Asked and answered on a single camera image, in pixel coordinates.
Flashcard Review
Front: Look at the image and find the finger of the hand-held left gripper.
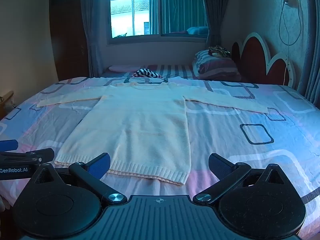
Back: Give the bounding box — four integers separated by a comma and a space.
0, 148, 55, 167
0, 139, 19, 153

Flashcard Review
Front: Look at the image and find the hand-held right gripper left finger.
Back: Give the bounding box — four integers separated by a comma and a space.
34, 152, 127, 204

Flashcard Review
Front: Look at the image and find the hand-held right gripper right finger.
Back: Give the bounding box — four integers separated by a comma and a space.
192, 152, 288, 204

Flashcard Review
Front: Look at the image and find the cream knit sweater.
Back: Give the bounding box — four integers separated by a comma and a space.
36, 81, 269, 187

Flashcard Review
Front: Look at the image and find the pastel patterned bed sheet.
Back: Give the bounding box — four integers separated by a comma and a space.
0, 76, 320, 240

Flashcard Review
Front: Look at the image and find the wooden chair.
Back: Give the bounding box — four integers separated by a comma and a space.
0, 91, 15, 121

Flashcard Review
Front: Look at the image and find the folded striped quilt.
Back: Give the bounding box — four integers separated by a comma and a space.
192, 49, 242, 82

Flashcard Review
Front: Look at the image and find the pink pillow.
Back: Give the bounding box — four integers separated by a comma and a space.
108, 64, 141, 72

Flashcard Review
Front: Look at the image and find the navy red striped cloth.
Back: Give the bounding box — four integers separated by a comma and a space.
131, 68, 163, 79

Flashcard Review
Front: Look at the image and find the striped mattress cover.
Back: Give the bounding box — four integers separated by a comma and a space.
100, 64, 242, 81

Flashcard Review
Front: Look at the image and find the red and white headboard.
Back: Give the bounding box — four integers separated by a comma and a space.
231, 32, 297, 88

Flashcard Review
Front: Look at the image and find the dark patterned item on quilt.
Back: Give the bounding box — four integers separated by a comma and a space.
207, 45, 232, 58

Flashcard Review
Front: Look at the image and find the dark wooden wardrobe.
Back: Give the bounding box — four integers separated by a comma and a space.
48, 0, 91, 82

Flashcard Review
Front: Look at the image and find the grey curtain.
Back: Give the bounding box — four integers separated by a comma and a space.
198, 0, 237, 48
79, 0, 111, 78

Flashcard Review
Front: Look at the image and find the blue curtain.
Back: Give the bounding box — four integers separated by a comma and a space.
297, 0, 320, 103

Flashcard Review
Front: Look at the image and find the sliding glass window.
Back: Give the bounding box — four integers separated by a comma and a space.
106, 0, 209, 40

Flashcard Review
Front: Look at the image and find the white cable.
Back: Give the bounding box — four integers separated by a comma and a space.
283, 45, 292, 86

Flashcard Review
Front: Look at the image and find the black charging cable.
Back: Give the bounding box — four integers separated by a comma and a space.
278, 0, 303, 47

